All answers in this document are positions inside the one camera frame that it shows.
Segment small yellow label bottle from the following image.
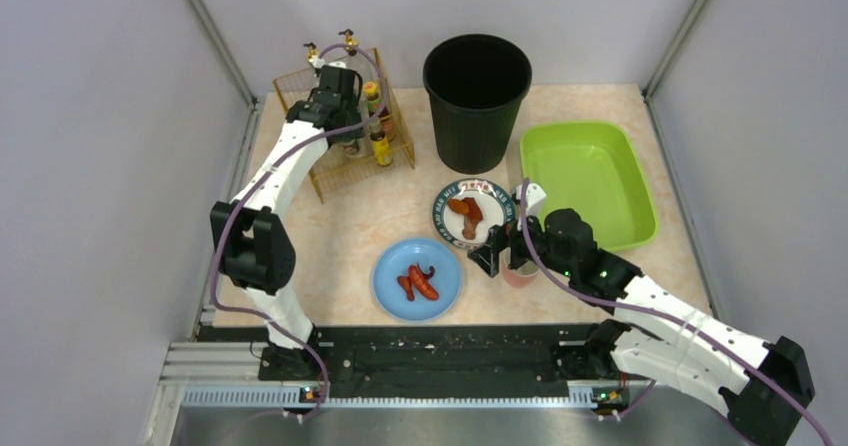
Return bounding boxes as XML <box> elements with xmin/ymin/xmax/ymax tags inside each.
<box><xmin>369</xmin><ymin>121</ymin><xmax>393</xmax><ymax>167</ymax></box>

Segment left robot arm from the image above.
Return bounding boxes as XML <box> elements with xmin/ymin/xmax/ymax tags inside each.
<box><xmin>210</xmin><ymin>63</ymin><xmax>363</xmax><ymax>379</ymax></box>

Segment green plastic tray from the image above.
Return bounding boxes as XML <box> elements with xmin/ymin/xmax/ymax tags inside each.
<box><xmin>520</xmin><ymin>121</ymin><xmax>659</xmax><ymax>252</ymax></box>

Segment black plastic trash bin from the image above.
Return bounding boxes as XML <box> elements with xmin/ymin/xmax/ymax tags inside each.
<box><xmin>422</xmin><ymin>34</ymin><xmax>532</xmax><ymax>175</ymax></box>

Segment white plate green rim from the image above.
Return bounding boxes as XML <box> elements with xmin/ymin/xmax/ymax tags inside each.
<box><xmin>431</xmin><ymin>178</ymin><xmax>516</xmax><ymax>250</ymax></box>

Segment blue plastic plate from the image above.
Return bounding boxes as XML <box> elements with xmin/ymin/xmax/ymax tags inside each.
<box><xmin>371</xmin><ymin>238</ymin><xmax>462</xmax><ymax>323</ymax></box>

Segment roasted meat pieces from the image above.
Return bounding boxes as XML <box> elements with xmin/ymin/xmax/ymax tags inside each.
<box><xmin>448</xmin><ymin>197</ymin><xmax>483</xmax><ymax>240</ymax></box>

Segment gold wire basket rack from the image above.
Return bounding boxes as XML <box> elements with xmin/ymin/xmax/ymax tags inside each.
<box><xmin>309</xmin><ymin>48</ymin><xmax>416</xmax><ymax>201</ymax></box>

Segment glass oil bottle gold spout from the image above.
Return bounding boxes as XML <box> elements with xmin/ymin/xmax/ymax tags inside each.
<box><xmin>303</xmin><ymin>42</ymin><xmax>320</xmax><ymax>67</ymax></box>

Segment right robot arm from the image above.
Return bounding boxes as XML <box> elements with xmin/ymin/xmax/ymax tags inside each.
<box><xmin>468</xmin><ymin>209</ymin><xmax>832</xmax><ymax>445</ymax></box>

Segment small brown spice bottle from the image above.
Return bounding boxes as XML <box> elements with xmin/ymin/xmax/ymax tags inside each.
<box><xmin>341</xmin><ymin>139</ymin><xmax>363</xmax><ymax>159</ymax></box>

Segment red sausage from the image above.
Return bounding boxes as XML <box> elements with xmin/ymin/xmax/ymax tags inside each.
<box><xmin>396</xmin><ymin>264</ymin><xmax>440</xmax><ymax>301</ymax></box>

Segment pink cup white inside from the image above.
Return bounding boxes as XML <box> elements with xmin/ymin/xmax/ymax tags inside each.
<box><xmin>501</xmin><ymin>261</ymin><xmax>539</xmax><ymax>289</ymax></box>

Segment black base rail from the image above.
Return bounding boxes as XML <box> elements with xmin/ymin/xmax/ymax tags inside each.
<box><xmin>251</xmin><ymin>322</ymin><xmax>704</xmax><ymax>405</ymax></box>

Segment sauce bottle yellow cap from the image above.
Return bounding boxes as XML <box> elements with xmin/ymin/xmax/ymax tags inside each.
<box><xmin>363</xmin><ymin>81</ymin><xmax>395</xmax><ymax>141</ymax></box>

